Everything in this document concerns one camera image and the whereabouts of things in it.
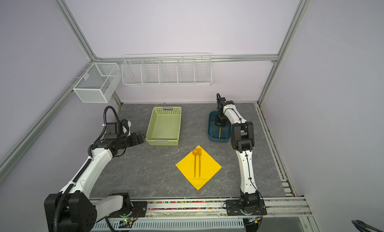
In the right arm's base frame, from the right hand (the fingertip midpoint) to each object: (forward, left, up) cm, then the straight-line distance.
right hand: (221, 126), depth 106 cm
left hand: (-19, +50, +14) cm, 55 cm away
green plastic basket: (+2, +42, -3) cm, 42 cm away
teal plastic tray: (-1, +5, -3) cm, 6 cm away
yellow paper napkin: (-29, +10, -2) cm, 30 cm away
